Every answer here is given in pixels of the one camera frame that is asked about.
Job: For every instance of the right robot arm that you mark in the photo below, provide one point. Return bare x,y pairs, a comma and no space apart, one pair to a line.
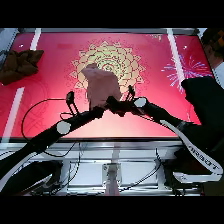
196,153

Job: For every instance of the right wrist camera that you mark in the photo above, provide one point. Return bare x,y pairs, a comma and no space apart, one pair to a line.
131,91

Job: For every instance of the beige trousers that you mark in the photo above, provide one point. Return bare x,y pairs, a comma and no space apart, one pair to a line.
101,85

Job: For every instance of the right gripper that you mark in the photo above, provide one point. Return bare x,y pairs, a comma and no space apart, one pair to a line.
116,106

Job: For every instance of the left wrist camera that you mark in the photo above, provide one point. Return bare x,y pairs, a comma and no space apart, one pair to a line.
71,99

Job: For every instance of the brown garment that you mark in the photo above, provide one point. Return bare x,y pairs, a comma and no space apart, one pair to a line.
20,65

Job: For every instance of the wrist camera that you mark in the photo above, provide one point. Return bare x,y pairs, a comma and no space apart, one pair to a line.
71,99
131,91

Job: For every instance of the person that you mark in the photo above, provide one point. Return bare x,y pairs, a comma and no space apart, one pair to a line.
215,43

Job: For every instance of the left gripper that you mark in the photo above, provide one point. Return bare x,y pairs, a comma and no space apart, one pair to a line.
96,112

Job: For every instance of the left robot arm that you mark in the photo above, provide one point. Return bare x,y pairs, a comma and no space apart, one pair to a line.
43,138

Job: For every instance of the silver frame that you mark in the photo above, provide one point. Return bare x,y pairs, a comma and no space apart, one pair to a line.
100,156

